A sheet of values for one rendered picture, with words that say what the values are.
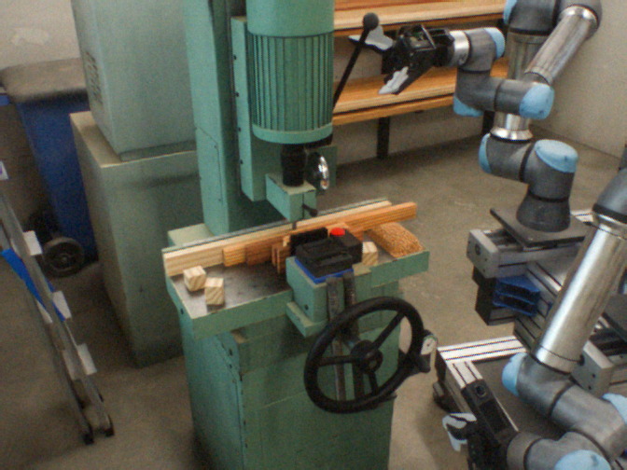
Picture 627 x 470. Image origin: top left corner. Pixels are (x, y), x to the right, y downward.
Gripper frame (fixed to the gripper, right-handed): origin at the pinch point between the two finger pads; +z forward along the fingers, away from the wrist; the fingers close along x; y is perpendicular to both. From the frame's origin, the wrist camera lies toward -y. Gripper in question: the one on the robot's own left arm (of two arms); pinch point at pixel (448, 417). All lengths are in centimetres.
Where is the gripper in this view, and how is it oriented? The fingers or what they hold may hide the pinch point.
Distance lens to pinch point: 127.8
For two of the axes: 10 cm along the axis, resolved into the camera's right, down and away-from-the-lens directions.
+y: 2.1, 9.8, 0.2
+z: -4.0, 0.6, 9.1
